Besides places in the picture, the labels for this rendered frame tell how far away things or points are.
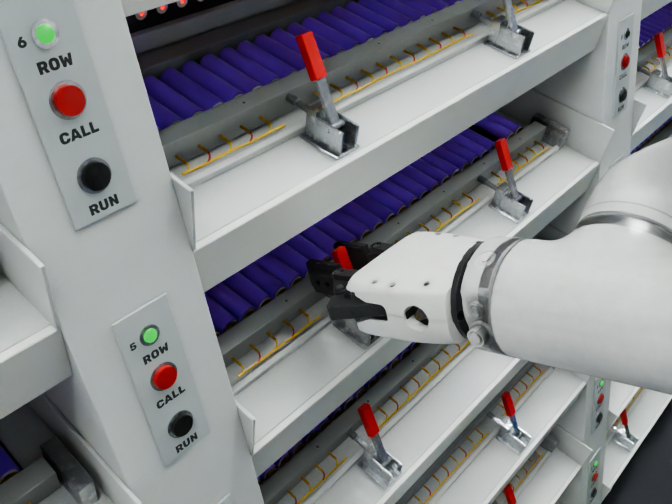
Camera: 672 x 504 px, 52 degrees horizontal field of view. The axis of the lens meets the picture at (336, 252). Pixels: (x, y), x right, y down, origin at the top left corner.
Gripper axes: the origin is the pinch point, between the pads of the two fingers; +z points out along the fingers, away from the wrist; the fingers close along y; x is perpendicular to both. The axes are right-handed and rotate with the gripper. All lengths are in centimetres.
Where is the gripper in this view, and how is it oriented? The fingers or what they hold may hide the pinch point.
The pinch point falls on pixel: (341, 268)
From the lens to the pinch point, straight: 61.9
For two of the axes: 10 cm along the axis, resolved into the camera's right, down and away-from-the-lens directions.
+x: -2.7, -8.9, -3.8
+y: 6.7, -4.5, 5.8
